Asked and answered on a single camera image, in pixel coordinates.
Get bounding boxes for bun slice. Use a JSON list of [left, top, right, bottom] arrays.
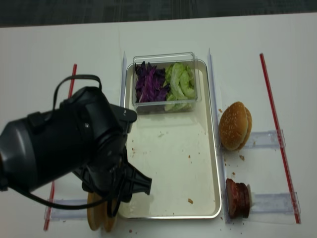
[[87, 192, 105, 231], [103, 199, 119, 233]]

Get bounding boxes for left red rail strip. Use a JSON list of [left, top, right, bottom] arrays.
[[43, 63, 77, 232]]

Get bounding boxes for clear plastic salad container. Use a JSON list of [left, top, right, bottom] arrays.
[[131, 52, 200, 115]]

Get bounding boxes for clear bun track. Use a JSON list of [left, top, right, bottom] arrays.
[[243, 130, 286, 149], [44, 198, 90, 222]]

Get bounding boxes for clear right patty track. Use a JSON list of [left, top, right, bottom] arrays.
[[250, 192, 301, 215]]

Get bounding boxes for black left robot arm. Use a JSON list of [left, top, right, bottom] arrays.
[[0, 87, 152, 202]]

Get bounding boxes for sesame bun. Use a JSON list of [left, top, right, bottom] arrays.
[[218, 102, 248, 151], [238, 108, 252, 150]]

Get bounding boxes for red rail strip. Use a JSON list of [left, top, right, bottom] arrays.
[[259, 53, 302, 224], [43, 63, 77, 232]]

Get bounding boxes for right red rail strip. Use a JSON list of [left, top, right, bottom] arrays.
[[259, 53, 302, 224]]

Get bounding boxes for clear left long divider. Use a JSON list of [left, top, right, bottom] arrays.
[[119, 52, 127, 107]]

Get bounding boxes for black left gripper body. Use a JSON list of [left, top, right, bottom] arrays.
[[73, 104, 137, 201]]

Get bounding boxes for brown meat patty stack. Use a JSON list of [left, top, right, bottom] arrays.
[[226, 178, 249, 219]]

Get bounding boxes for clear right bun track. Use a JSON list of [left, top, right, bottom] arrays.
[[243, 130, 286, 149]]

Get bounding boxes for clear left bun track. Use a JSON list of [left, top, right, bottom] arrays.
[[44, 198, 90, 222]]

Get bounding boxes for rear sesame bun top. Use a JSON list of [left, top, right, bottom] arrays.
[[238, 108, 252, 150]]

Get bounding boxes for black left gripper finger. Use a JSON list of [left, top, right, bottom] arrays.
[[125, 163, 152, 196], [82, 182, 109, 200]]

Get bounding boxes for front sesame bun top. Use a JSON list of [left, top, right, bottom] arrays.
[[218, 102, 248, 151]]

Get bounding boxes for white metal tray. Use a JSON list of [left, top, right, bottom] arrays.
[[119, 60, 222, 219]]

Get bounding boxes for green lettuce leaves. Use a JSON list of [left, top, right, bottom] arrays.
[[164, 62, 196, 101]]

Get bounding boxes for white patty pusher block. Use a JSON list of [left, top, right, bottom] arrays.
[[246, 184, 254, 213]]

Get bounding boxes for purple cabbage leaves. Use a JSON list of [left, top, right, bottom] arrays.
[[134, 62, 170, 103]]

